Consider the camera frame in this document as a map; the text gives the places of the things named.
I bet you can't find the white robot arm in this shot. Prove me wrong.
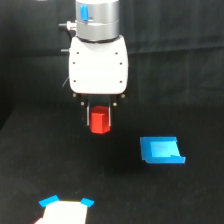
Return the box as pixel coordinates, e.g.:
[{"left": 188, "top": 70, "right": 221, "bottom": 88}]
[{"left": 59, "top": 0, "right": 129, "bottom": 126}]

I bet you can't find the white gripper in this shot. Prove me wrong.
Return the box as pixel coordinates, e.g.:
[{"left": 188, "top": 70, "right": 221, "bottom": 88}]
[{"left": 62, "top": 35, "right": 129, "bottom": 127}]

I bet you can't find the blue tape piece right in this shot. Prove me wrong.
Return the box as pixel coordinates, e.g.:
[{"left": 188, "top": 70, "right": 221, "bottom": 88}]
[{"left": 81, "top": 198, "right": 95, "bottom": 207}]

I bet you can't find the blue tape piece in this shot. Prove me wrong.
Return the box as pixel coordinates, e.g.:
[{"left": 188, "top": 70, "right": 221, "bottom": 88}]
[
  {"left": 81, "top": 198, "right": 95, "bottom": 207},
  {"left": 39, "top": 195, "right": 59, "bottom": 207}
]

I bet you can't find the blue tape piece left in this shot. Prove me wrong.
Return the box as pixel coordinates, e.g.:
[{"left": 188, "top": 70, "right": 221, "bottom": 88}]
[{"left": 39, "top": 195, "right": 59, "bottom": 207}]

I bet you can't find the red hexagonal block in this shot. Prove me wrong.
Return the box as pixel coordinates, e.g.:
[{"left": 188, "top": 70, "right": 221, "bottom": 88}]
[{"left": 90, "top": 106, "right": 110, "bottom": 134}]

